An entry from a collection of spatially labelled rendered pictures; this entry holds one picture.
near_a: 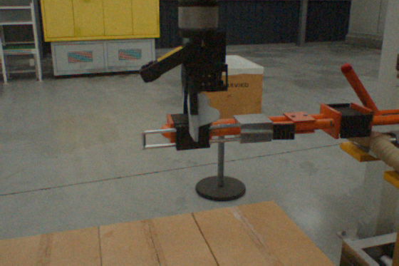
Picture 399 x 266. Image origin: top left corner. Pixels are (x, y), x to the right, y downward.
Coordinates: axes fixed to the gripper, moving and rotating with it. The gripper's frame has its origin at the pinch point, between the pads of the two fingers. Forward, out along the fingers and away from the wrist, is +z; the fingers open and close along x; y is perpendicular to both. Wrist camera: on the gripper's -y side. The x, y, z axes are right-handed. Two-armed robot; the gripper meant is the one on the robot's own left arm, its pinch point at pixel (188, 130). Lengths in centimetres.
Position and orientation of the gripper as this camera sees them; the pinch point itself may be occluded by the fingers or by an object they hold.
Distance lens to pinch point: 80.1
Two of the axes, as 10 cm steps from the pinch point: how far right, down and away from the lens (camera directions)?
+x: -1.7, -2.9, 9.4
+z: 0.0, 9.5, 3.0
